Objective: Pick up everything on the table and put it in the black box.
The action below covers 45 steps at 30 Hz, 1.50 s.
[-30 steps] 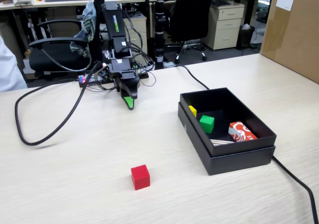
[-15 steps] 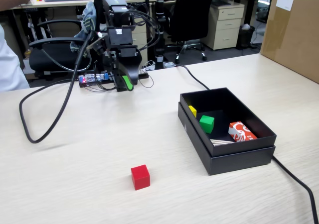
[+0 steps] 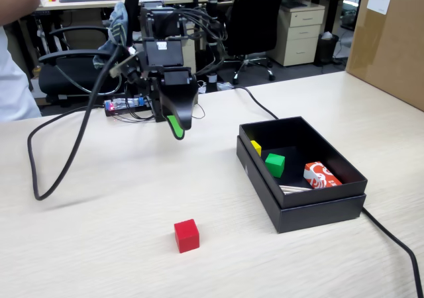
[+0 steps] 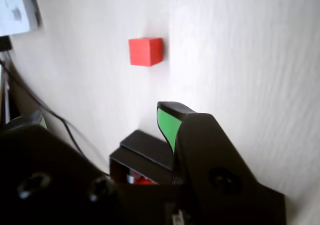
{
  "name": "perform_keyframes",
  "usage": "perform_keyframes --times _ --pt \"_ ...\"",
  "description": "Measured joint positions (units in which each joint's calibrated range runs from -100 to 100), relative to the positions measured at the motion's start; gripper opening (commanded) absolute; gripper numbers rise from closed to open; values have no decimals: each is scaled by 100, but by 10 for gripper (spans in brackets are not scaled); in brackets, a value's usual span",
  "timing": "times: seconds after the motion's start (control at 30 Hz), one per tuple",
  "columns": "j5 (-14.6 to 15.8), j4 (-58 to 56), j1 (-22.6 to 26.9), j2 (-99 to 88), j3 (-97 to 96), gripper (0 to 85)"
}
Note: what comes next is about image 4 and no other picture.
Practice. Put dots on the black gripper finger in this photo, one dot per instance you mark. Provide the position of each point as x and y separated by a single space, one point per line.
212 150
45 175

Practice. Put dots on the red wooden cube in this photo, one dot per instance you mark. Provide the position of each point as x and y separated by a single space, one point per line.
143 51

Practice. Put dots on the black cardboard box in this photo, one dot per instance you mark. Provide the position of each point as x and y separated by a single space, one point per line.
132 161

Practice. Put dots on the orange white printed carton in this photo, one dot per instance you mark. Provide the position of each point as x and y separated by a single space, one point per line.
143 180

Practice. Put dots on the white printed paper sheet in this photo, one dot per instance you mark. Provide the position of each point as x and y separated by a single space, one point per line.
12 7

